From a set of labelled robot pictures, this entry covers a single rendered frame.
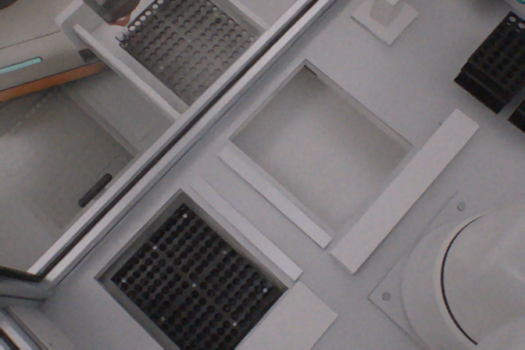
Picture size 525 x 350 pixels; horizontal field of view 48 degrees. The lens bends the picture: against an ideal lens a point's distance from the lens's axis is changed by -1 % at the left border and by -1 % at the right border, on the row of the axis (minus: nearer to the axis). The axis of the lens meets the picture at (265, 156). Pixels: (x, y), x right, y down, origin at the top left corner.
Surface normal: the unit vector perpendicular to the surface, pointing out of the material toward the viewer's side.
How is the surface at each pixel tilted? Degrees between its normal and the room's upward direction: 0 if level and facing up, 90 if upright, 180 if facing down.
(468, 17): 0
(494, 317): 73
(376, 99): 0
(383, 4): 90
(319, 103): 0
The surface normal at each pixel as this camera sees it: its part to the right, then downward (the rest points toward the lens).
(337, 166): -0.02, -0.28
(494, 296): -0.66, 0.60
